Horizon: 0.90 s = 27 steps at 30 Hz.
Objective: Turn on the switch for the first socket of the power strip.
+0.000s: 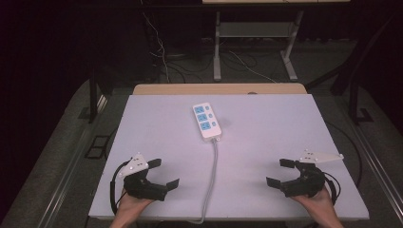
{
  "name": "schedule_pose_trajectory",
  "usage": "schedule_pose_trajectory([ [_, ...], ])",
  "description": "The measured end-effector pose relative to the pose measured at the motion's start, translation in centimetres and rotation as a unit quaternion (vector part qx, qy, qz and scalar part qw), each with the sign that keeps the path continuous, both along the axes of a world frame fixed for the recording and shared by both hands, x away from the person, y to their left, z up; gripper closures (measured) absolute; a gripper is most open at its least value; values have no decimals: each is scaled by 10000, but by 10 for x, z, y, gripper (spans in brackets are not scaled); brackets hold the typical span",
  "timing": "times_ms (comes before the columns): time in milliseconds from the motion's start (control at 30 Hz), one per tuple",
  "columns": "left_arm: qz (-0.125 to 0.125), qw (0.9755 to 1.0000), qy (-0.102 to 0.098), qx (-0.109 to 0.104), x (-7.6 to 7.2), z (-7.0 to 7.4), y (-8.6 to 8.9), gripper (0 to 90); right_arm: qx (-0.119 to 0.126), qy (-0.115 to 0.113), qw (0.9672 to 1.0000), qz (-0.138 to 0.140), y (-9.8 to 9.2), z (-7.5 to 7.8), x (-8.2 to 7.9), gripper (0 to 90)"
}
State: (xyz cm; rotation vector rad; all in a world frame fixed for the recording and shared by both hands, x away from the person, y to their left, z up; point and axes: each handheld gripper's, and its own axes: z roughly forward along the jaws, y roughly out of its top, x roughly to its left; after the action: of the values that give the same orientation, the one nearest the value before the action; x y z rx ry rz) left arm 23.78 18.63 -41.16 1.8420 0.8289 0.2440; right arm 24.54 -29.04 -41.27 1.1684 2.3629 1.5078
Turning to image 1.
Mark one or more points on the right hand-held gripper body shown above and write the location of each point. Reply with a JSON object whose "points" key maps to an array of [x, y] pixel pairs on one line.
{"points": [[305, 183]]}

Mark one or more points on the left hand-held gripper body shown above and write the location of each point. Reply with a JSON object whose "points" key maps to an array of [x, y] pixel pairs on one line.
{"points": [[142, 188]]}

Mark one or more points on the white power strip blue sockets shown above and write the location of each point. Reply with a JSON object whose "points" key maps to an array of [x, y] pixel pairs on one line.
{"points": [[207, 122]]}

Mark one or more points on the person's left hand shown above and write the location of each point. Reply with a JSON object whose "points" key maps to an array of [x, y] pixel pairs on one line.
{"points": [[131, 207]]}

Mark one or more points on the person's right hand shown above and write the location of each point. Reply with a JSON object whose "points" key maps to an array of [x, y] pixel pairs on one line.
{"points": [[320, 207]]}

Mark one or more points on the black stand leg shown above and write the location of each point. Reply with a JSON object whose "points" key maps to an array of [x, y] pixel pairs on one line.
{"points": [[93, 98], [356, 104]]}

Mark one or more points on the wooden table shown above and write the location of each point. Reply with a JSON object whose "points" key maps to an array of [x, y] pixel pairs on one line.
{"points": [[218, 89]]}

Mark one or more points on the white metal stand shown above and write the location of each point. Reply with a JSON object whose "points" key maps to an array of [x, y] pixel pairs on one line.
{"points": [[253, 30]]}

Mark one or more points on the black floor frame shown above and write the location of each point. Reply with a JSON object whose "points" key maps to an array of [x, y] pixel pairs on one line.
{"points": [[96, 147]]}

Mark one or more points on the aluminium rail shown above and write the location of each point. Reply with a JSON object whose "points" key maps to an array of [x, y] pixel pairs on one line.
{"points": [[380, 171], [72, 161]]}

